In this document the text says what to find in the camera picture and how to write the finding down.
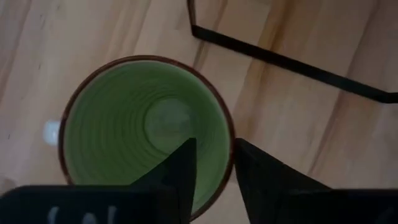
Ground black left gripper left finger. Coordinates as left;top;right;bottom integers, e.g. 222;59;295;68
129;137;198;224

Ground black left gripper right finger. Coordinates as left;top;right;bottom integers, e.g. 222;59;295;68
233;137;335;224

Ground green mug with white handle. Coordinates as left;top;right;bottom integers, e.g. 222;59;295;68
42;54;236;223

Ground wooden shelf riser black legs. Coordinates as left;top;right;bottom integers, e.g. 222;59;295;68
186;0;398;105

